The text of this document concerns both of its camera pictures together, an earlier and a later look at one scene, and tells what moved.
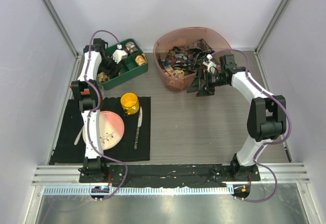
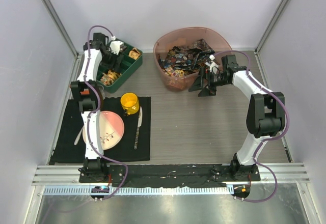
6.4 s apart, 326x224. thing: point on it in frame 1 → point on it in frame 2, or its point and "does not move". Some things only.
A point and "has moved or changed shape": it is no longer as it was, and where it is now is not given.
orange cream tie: [141, 59] → [134, 53]
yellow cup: [130, 102] does not move
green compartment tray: [130, 70] has moved or changed shape
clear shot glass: [100, 88] does not move
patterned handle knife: [140, 120] does not move
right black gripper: [207, 90] does not move
